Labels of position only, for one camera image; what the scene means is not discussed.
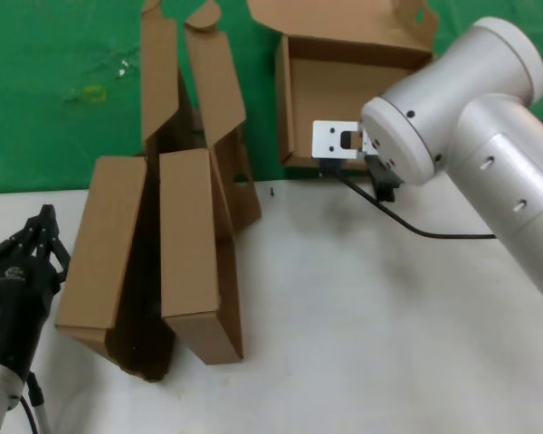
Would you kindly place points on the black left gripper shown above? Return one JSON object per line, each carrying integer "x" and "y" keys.
{"x": 16, "y": 312}

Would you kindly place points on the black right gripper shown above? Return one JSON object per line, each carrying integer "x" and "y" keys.
{"x": 385, "y": 176}

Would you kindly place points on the brown cardboard box with lid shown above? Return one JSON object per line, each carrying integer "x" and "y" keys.
{"x": 187, "y": 235}
{"x": 330, "y": 81}

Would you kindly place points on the large brown cardboard box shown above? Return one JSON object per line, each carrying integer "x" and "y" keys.
{"x": 104, "y": 235}

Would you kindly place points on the green table cloth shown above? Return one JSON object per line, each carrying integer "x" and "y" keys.
{"x": 50, "y": 135}

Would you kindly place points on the grey tube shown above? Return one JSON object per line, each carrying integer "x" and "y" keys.
{"x": 44, "y": 418}

